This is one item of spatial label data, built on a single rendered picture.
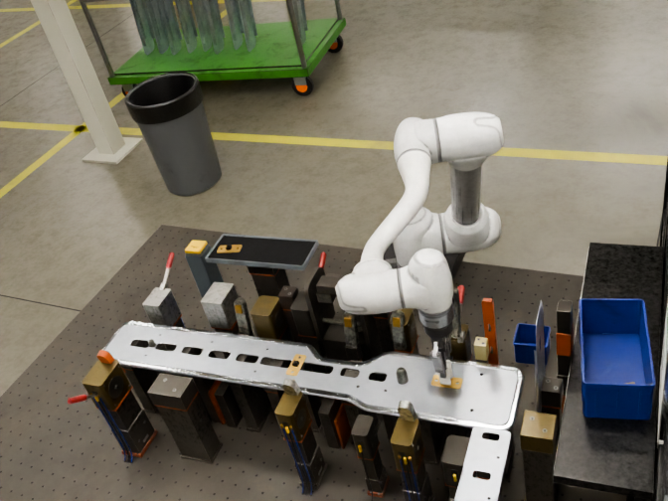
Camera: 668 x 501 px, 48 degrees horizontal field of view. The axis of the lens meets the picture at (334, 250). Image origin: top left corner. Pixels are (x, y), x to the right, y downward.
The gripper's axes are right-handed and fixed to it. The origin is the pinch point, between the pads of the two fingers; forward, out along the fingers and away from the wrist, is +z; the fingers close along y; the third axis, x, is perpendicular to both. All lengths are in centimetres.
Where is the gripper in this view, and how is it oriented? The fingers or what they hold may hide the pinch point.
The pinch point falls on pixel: (445, 372)
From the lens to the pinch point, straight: 210.1
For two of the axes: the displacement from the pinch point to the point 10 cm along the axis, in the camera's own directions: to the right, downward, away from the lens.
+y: -3.4, 6.2, -7.0
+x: 9.2, 0.7, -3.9
